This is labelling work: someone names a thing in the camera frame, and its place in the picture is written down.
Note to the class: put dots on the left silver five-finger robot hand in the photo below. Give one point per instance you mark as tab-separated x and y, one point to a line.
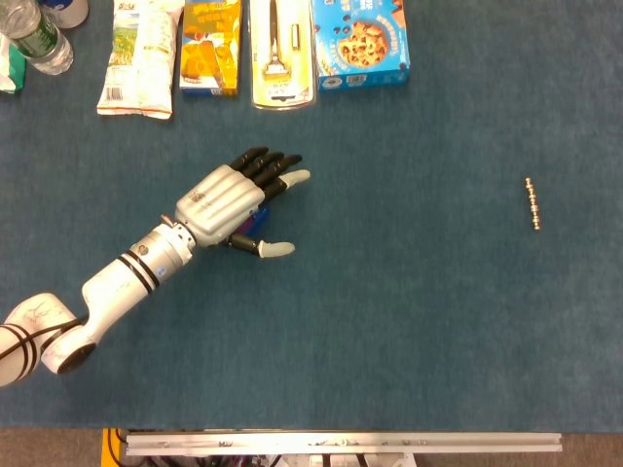
224	204

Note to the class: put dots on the yellow orange snack box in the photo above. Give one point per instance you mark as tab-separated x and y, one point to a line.
211	48

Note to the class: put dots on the blue four-stud building block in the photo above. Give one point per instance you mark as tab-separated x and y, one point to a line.
262	217

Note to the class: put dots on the blue silver drink can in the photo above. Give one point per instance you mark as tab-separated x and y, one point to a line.
65	10

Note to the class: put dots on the aluminium frame rail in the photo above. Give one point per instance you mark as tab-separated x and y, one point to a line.
343	443

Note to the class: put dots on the clear green-label water bottle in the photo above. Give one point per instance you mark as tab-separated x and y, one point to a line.
39	36

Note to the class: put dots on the razor in yellow blister pack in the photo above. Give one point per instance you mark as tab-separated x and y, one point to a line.
282	53

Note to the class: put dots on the blue cookie box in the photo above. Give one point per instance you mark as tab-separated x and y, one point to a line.
360	46

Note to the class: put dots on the white snack bag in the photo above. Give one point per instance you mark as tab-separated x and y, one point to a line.
138	58

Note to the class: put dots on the green white tissue pack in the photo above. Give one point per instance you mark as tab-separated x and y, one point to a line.
10	65

